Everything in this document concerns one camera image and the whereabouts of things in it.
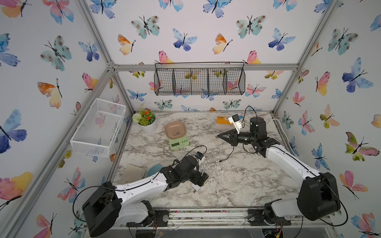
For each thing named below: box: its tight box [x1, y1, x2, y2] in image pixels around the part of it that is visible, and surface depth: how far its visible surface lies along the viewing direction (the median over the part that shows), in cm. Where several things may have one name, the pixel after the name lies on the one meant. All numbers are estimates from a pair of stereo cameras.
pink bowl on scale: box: [164, 120, 187, 139], surface depth 106 cm
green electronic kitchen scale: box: [168, 135, 190, 151], surface depth 103 cm
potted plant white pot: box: [132, 103, 157, 134], surface depth 100 cm
